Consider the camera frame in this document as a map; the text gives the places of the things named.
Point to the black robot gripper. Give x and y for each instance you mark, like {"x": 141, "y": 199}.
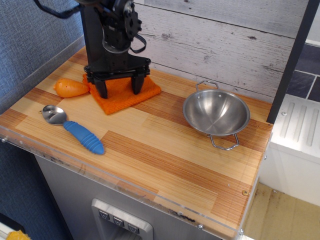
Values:
{"x": 103, "y": 65}

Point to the orange knitted towel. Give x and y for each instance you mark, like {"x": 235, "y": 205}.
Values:
{"x": 120, "y": 93}

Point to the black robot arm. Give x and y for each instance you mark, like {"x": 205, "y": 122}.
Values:
{"x": 109, "y": 28}

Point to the orange plastic toy carrot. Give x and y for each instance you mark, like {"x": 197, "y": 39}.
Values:
{"x": 68, "y": 88}

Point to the clear acrylic table edge guard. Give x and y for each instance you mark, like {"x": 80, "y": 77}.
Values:
{"x": 180, "y": 174}

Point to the grey cabinet dispenser panel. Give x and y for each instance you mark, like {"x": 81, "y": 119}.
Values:
{"x": 115, "y": 224}

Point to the yellow object bottom left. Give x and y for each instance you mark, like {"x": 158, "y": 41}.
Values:
{"x": 17, "y": 235}

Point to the white ridged appliance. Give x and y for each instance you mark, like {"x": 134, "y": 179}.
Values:
{"x": 292, "y": 159}

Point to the dark grey left post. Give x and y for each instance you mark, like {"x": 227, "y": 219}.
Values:
{"x": 93, "y": 34}

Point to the dark grey post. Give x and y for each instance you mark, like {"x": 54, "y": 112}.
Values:
{"x": 93, "y": 34}
{"x": 303, "y": 31}

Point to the spoon with blue handle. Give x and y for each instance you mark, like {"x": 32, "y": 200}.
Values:
{"x": 56, "y": 116}

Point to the small steel two-handled bowl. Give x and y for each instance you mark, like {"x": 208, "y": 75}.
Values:
{"x": 216, "y": 112}

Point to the dark grey right post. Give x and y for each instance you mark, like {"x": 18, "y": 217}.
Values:
{"x": 303, "y": 31}

